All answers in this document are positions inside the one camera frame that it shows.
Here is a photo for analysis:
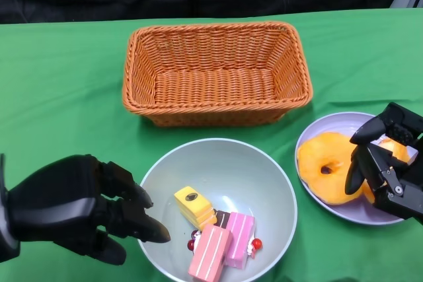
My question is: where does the brown chocolate cake slice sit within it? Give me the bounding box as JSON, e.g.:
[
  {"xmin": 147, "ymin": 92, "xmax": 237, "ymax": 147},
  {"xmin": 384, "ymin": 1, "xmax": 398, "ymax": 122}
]
[{"xmin": 213, "ymin": 209, "xmax": 231, "ymax": 229}]

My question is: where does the salmon pink cake slice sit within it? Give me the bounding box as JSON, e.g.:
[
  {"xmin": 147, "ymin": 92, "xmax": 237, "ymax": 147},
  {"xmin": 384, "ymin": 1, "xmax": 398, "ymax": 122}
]
[{"xmin": 187, "ymin": 224, "xmax": 234, "ymax": 281}]

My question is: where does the orange wicker basket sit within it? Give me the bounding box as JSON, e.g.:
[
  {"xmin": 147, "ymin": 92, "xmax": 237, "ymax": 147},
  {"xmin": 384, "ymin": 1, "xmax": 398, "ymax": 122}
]
[{"xmin": 122, "ymin": 21, "xmax": 314, "ymax": 127}]

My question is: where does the green tablecloth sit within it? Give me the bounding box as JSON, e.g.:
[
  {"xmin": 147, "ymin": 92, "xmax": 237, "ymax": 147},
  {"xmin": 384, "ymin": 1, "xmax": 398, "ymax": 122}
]
[{"xmin": 0, "ymin": 7, "xmax": 423, "ymax": 282}]

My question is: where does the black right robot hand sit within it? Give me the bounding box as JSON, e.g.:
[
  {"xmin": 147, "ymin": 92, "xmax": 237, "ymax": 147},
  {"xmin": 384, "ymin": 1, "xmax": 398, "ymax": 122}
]
[{"xmin": 344, "ymin": 102, "xmax": 423, "ymax": 225}]

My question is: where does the grey round bowl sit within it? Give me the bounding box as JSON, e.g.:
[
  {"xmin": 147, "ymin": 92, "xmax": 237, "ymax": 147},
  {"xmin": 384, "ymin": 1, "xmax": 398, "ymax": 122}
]
[{"xmin": 137, "ymin": 138, "xmax": 298, "ymax": 282}]

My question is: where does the magenta pink cake slice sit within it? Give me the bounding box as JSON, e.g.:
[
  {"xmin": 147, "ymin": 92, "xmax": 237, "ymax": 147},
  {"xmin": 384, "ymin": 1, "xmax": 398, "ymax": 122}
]
[{"xmin": 224, "ymin": 211, "xmax": 256, "ymax": 269}]

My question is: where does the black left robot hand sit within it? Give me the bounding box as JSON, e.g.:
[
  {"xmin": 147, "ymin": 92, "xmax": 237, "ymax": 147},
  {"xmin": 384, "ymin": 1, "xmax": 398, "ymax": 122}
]
[{"xmin": 6, "ymin": 154, "xmax": 172, "ymax": 266}]

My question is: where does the yellow cake slice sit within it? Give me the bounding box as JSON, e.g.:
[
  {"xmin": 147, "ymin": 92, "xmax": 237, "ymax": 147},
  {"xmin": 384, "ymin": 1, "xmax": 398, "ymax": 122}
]
[{"xmin": 174, "ymin": 186, "xmax": 218, "ymax": 232}]

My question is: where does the lavender round plate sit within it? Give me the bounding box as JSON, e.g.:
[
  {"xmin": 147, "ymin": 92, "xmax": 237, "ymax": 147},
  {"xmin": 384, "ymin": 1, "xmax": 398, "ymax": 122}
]
[{"xmin": 294, "ymin": 112, "xmax": 423, "ymax": 226}]

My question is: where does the orange striped croissant bread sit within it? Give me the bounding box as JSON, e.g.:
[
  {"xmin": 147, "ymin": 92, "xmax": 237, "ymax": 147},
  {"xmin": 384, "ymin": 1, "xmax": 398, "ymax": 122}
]
[{"xmin": 362, "ymin": 138, "xmax": 418, "ymax": 203}]

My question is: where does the white cream cherry cake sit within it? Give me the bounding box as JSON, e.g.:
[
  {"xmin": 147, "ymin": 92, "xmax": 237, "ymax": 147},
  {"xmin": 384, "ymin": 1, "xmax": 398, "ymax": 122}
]
[
  {"xmin": 246, "ymin": 237, "xmax": 264, "ymax": 260},
  {"xmin": 186, "ymin": 230, "xmax": 202, "ymax": 252}
]

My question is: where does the orange ring-shaped bread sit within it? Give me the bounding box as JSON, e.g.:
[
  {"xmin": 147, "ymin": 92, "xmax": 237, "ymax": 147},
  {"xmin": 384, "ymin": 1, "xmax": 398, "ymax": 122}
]
[{"xmin": 296, "ymin": 132, "xmax": 364, "ymax": 205}]

